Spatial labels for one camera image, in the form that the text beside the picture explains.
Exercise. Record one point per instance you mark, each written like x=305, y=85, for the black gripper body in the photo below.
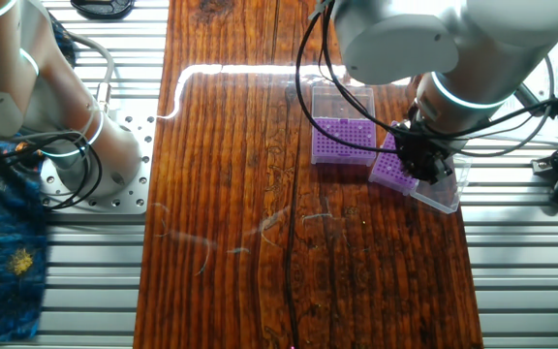
x=424, y=145

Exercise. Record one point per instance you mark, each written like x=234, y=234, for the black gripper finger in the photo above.
x=406, y=165
x=438, y=172

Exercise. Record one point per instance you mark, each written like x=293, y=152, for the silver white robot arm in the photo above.
x=12, y=97

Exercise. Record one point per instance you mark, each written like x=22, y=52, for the purple pipette tip rack box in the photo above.
x=337, y=154
x=390, y=165

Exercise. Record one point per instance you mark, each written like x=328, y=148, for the brown wooden board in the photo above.
x=240, y=271

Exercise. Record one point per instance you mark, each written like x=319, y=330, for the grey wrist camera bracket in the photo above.
x=528, y=94

